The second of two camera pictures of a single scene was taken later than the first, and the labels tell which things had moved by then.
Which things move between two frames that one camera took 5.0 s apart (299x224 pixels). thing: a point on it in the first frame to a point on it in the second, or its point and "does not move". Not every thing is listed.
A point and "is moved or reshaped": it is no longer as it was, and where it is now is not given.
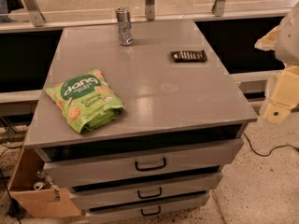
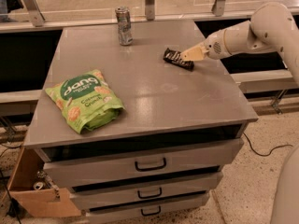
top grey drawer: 145,162 does not move
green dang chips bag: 86,101 does not move
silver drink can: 124,25 does not move
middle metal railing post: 149,2 does not move
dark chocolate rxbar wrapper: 186,56 is moved or reshaped
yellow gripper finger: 285,95 to 213,47
